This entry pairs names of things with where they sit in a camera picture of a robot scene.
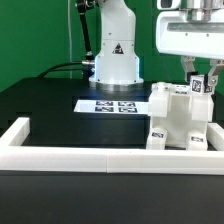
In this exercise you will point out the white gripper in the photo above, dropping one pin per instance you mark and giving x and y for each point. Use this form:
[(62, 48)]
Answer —
[(177, 36)]

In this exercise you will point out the white chair back part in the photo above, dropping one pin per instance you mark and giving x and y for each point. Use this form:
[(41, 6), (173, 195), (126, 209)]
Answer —
[(172, 99)]

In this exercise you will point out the white chair seat part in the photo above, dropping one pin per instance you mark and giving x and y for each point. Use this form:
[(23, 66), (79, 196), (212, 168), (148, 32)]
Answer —
[(178, 128)]

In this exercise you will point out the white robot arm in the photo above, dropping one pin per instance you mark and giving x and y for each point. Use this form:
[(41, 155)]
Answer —
[(117, 65)]

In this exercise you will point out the black pole with clamp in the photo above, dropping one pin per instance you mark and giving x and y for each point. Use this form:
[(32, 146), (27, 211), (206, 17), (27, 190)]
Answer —
[(82, 7)]

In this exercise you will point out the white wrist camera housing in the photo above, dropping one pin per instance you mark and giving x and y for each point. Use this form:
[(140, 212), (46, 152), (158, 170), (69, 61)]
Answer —
[(168, 4)]

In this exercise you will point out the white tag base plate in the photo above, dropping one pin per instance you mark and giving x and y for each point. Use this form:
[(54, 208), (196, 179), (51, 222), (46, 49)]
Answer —
[(116, 107)]

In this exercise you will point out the white U-shaped frame fence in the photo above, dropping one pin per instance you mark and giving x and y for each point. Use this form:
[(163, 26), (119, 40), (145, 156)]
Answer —
[(15, 156)]

